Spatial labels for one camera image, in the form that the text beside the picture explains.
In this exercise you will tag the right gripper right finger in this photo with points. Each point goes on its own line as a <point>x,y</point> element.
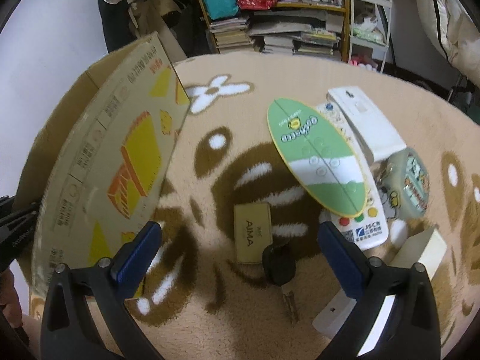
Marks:
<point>395,314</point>

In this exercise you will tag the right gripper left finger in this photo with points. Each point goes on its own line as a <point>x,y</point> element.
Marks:
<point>68,330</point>

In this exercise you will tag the white square box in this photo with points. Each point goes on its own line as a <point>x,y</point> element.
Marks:
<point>329,321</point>

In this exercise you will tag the cardboard box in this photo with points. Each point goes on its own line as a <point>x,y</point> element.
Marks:
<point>98,164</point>

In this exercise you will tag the black keys bunch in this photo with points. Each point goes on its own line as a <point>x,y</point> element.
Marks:
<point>279,265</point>

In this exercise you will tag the tan AIMA key tag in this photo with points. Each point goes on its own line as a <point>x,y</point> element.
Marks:
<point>252,231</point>

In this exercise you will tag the cream small box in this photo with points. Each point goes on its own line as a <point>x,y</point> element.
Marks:
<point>427,247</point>

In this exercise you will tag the white remote control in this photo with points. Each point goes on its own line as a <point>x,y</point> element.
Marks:
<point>369,229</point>

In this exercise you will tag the teal cartoon earbud case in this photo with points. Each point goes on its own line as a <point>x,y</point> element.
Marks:
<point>404,186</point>

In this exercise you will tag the beige patterned rug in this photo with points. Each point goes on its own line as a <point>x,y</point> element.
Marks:
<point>198,301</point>

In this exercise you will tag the flat white rectangular device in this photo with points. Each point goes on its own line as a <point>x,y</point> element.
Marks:
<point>377,135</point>

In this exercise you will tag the black hanging coat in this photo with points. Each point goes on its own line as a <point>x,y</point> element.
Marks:
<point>115,21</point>

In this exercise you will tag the beige trench coat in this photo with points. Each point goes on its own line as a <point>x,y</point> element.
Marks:
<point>160,16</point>

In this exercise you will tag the left stack of books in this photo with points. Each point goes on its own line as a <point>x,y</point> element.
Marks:
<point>232,34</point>

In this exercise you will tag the stack of books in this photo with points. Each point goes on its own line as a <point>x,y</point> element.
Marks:
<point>299,31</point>
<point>232,34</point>

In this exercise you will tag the white duvet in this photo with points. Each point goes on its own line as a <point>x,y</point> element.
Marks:
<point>436,39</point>

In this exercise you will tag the right stack of books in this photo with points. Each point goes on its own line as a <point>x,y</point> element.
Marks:
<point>299,31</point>

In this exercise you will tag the white metal cart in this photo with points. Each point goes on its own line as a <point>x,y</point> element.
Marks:
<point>370,33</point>

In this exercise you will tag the yellow wooden shelf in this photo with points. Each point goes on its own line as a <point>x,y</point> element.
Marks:
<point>300,3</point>

